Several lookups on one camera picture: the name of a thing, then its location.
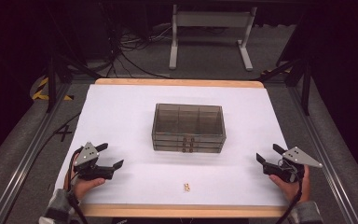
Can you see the white table sheet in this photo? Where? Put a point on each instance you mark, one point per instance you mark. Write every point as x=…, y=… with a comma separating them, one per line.
x=121, y=118

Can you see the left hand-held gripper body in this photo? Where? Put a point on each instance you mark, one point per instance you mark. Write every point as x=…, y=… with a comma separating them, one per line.
x=87, y=154

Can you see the yellow black floor tape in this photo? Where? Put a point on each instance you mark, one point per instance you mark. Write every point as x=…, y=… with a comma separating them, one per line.
x=38, y=95

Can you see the aluminium floor rail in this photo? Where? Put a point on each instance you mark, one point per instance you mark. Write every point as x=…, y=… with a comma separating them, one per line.
x=323, y=155
x=31, y=149

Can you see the person's right hand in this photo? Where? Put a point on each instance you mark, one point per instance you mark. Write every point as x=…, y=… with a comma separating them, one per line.
x=292, y=188

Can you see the black metal stand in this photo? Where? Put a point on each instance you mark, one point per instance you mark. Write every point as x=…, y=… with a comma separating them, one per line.
x=306, y=90
x=52, y=81

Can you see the small tan block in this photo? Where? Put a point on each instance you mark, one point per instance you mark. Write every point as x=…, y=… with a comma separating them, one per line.
x=186, y=187

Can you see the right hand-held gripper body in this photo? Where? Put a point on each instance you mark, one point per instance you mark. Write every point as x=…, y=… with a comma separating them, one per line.
x=298, y=157

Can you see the person's left hand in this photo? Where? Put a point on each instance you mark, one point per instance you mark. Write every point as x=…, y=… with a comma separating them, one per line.
x=85, y=186

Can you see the smoky transparent drawer box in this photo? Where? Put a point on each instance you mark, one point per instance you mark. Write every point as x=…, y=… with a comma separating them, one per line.
x=188, y=121

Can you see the wooden table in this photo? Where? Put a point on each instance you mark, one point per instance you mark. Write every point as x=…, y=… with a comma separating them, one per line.
x=180, y=82

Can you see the white metal desk frame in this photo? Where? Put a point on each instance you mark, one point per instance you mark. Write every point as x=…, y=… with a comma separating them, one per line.
x=213, y=19

